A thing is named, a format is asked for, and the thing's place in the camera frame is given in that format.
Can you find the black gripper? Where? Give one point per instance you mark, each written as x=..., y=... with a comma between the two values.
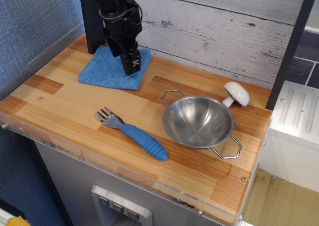
x=121, y=30

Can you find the blue towel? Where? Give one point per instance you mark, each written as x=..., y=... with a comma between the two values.
x=105, y=70

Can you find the dark grey right post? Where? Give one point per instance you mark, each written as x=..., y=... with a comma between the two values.
x=301, y=21

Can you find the yellow black object corner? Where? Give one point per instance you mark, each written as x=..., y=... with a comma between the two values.
x=11, y=216

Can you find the white toy mushroom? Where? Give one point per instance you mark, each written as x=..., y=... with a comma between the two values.
x=237, y=93

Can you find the clear acrylic table edge guard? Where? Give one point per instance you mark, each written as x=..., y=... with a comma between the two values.
x=212, y=181

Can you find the blue handled metal fork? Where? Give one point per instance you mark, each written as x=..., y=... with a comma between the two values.
x=148, y=143

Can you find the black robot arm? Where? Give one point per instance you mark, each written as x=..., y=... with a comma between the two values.
x=110, y=6

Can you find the steel bowl with wire handles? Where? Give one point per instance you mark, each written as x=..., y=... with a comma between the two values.
x=198, y=122

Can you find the silver button control panel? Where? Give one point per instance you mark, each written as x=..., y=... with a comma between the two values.
x=116, y=210

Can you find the white ribbed side cabinet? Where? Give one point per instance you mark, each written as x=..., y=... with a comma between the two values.
x=291, y=145

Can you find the dark grey post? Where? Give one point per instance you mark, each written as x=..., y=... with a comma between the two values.
x=93, y=25
x=301, y=21

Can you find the dark grey left post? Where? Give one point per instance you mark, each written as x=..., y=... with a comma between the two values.
x=93, y=25

